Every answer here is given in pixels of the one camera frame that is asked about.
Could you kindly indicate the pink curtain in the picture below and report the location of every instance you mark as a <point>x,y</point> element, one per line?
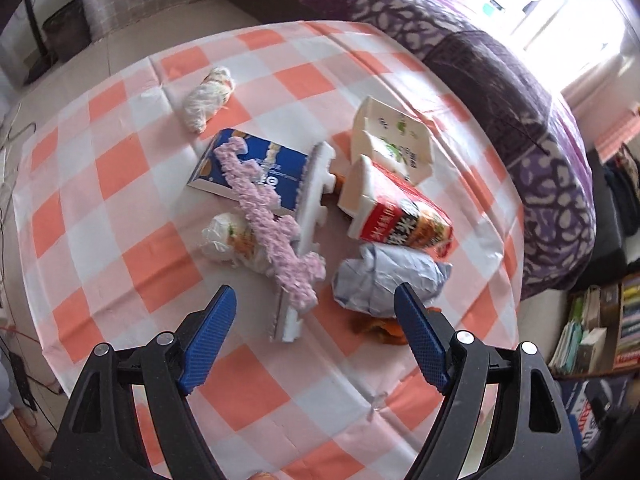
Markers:
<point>605,105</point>

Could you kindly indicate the orange white checked tablecloth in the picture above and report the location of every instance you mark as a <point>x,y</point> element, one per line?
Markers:
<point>125,160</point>

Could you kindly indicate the pile of dark clothes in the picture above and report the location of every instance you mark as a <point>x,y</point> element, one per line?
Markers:
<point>622,185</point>

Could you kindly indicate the black power strip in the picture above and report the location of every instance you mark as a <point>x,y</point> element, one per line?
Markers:
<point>21,380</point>

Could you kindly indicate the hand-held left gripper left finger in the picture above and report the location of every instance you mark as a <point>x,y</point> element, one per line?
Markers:
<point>212,330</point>

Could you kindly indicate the white bag red print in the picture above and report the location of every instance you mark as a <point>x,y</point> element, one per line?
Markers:
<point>580,410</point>

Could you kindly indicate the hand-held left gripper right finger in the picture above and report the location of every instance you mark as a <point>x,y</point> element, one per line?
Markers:
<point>420,335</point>

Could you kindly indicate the blue cardboard box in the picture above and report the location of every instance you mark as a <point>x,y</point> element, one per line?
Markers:
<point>287,172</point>

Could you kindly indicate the white carton green print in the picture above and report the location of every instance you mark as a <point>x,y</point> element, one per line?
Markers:
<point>395,135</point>

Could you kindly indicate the crumpled white plastic wrapper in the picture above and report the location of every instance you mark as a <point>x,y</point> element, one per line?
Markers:
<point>205,100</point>

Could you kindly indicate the row of books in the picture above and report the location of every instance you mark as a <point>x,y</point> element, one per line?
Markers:
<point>590,330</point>

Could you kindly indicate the white plastic bag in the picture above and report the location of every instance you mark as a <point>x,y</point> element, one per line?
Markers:
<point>220,235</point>

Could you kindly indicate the wooden bookshelf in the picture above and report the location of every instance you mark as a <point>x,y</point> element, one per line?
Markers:
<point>600,367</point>

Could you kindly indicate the grey paper bag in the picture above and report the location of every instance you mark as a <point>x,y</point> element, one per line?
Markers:
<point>380,275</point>

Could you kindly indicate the red white drink carton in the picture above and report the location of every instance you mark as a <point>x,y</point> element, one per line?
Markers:
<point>395,215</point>

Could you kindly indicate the white foam piece pink fluff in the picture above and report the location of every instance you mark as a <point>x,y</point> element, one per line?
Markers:
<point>280,240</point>

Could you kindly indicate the dark mesh basket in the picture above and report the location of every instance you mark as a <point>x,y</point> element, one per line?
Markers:
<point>67,32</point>

